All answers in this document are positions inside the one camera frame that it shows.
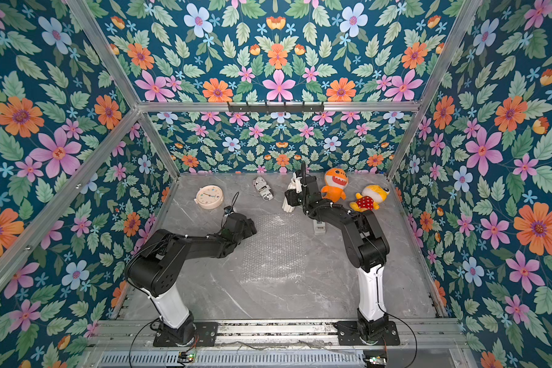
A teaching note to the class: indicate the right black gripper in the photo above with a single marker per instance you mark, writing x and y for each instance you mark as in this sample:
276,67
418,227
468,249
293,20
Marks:
297,194

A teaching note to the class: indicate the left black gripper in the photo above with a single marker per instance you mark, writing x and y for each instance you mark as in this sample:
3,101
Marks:
249,228

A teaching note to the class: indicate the clear bubble wrap sheet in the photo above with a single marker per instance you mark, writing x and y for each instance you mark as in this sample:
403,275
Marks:
275,253

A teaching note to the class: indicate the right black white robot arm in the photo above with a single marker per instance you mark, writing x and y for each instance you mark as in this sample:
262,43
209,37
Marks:
365,245

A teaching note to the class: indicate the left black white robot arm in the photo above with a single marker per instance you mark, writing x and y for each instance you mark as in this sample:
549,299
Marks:
155,270

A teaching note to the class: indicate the orange shark plush toy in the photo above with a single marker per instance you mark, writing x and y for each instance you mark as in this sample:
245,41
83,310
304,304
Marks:
336,181

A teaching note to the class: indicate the pink round alarm clock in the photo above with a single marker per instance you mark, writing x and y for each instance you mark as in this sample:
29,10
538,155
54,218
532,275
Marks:
209,197

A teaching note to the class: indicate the silver toy car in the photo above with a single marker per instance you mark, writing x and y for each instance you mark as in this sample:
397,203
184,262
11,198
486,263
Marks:
262,187

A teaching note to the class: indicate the white grey remote device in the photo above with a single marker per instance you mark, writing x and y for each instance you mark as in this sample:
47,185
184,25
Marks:
319,228

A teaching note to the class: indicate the yellow shark plush toy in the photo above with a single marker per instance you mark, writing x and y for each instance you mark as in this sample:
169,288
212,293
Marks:
369,199

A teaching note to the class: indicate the black hook rail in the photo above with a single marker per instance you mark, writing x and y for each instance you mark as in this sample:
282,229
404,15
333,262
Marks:
265,107

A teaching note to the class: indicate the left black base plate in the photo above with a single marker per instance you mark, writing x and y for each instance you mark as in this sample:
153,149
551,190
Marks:
201,334

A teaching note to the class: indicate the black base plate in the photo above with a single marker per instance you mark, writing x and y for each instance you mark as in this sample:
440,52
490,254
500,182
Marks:
360,333
201,334

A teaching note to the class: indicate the white slotted cable duct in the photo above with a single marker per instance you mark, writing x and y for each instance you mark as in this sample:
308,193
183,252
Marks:
232,359

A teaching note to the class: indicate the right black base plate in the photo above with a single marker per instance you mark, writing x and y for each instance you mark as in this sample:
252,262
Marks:
360,333

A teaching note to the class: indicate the aluminium front rail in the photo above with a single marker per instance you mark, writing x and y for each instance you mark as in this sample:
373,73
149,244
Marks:
415,334

